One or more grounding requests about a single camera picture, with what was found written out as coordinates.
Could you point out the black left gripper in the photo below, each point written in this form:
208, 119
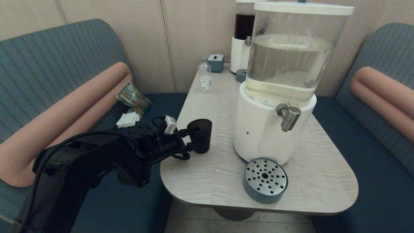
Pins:
168, 145

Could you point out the black plastic cup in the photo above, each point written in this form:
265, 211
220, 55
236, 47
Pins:
202, 136

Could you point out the silver metal dispenser tap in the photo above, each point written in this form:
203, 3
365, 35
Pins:
289, 116

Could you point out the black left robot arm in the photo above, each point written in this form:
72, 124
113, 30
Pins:
64, 168

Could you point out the white paper napkin stack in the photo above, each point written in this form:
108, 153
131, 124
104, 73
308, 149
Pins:
128, 119

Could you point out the clear plastic bottle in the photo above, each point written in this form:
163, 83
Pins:
204, 79

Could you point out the clear plastic snack packet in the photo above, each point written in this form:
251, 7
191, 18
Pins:
132, 98

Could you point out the clear water dispenser white base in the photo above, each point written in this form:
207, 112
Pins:
258, 129

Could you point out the small blue tissue box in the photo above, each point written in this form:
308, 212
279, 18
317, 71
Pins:
215, 63

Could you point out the small round blue drip tray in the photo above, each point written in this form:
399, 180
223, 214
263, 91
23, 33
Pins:
240, 75

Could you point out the round blue perforated drip tray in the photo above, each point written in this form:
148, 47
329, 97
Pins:
264, 176

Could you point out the dark drink dispenser white base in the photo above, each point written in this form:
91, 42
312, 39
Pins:
239, 55

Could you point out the small metal dispenser tap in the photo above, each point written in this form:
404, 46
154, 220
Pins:
248, 41

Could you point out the teal ribbed booth sofa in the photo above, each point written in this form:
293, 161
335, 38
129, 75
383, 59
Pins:
97, 58
372, 161

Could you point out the pink bolster cushion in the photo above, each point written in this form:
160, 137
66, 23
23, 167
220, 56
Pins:
64, 123
381, 93

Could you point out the white dispenser lid blue knob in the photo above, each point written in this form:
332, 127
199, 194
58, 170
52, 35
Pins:
302, 8

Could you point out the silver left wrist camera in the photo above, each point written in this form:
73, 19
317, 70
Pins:
170, 124

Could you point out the table pedestal with base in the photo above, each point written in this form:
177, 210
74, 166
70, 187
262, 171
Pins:
234, 214

